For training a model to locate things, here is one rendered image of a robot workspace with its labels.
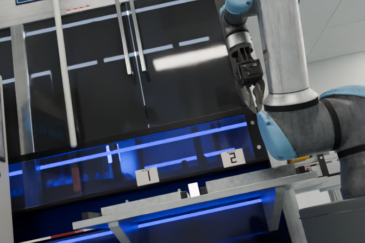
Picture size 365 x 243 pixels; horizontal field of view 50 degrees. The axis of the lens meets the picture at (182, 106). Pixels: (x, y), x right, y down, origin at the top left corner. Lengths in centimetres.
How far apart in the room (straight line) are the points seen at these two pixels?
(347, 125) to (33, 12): 146
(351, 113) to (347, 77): 604
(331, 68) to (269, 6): 610
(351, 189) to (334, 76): 603
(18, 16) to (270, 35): 136
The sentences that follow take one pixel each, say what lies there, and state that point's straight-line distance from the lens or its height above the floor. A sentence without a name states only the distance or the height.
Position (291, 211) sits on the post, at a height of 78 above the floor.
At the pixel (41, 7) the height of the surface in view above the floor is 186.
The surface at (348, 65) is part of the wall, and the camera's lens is 702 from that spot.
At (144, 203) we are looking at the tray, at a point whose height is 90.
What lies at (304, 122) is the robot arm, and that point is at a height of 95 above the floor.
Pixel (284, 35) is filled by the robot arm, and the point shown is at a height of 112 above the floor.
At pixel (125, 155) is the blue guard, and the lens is 159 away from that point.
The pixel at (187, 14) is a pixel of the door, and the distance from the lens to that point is 178.
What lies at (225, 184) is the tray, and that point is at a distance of 117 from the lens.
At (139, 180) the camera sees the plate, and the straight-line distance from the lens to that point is 156.
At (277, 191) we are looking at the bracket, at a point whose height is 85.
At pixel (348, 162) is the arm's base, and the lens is 90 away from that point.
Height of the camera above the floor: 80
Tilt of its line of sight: 17 degrees up
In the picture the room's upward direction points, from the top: 12 degrees counter-clockwise
